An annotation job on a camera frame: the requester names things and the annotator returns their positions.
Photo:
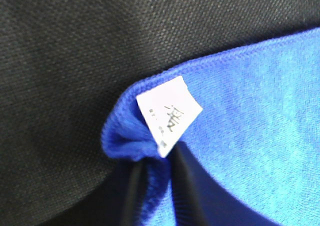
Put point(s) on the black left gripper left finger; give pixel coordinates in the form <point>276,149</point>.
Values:
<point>116,202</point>

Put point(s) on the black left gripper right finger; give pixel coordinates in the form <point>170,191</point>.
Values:
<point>200,201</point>

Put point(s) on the blue microfibre towel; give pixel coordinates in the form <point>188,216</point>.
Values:
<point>249,115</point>

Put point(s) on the black table cloth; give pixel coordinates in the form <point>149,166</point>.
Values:
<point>64,63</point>

